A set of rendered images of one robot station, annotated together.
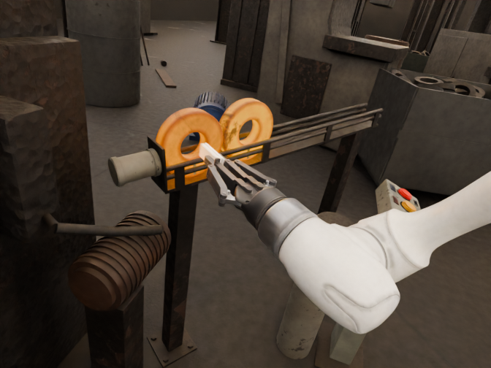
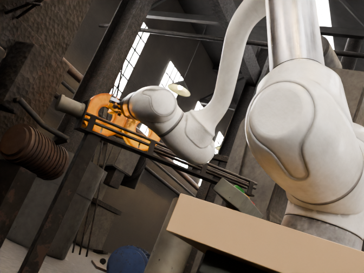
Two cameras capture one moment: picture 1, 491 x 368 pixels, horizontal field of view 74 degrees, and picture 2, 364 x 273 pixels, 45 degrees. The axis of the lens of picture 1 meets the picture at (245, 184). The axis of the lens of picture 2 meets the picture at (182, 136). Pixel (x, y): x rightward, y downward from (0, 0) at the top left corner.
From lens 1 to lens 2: 1.17 m
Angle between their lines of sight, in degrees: 48
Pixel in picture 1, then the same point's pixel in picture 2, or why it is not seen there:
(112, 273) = (32, 130)
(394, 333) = not seen: outside the picture
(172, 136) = (97, 99)
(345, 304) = (148, 92)
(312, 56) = not seen: hidden behind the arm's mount
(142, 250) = (51, 145)
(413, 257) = (197, 117)
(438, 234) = (210, 107)
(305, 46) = not seen: hidden behind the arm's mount
